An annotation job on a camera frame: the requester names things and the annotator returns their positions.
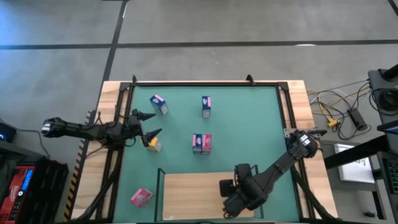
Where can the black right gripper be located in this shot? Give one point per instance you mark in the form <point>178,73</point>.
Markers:
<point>245,200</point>

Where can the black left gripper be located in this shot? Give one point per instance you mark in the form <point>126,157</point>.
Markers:
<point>133,127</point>

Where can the yellow cereal box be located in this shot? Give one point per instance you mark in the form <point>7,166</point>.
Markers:
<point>155,145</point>

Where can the pink cereal box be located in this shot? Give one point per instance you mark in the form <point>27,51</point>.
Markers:
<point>141,197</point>
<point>207,144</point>

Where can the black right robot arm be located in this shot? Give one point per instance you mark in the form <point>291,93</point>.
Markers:
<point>280,168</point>

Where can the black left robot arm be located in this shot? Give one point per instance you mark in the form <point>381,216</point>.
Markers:
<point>77,130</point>

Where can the green table mat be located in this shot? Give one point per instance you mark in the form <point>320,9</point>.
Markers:
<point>233,102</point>

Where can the yellow black hazard tape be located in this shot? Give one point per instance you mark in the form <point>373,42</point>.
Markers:
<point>72,189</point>

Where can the white board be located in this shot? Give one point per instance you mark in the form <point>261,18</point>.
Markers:
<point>354,172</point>

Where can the black plastic crate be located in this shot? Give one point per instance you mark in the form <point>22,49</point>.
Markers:
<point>49,189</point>

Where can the black metal beam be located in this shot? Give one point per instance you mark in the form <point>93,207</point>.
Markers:
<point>354,153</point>

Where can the small black floor object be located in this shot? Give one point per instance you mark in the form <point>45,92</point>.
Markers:
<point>370,214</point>

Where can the black power adapter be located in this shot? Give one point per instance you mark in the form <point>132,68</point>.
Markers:
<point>357,118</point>

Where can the black device with blue light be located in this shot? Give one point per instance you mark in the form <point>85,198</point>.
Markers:
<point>7,132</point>

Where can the dark keyboard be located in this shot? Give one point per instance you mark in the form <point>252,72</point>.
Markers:
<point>392,174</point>

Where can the red electronic device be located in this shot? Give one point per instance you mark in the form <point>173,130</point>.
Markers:
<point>14,193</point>

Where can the tablet with blue screen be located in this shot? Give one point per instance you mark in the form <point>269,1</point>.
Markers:
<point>391,129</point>

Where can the grey cart top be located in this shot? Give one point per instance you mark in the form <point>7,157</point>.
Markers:
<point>374,81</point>

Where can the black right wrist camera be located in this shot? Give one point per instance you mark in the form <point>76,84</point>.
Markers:
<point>226,188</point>

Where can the black frame clamp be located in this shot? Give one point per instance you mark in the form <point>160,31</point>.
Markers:
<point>134,79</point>
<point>250,79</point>

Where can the wooden shelf with black frame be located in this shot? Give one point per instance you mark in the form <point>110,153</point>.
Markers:
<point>192,193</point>

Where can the black metal table frame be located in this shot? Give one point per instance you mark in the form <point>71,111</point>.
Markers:
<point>202,83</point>

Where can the silver metal bracket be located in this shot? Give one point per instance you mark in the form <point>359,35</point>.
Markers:
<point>289,133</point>

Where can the black round post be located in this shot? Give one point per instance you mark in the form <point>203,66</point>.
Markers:
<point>391,73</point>

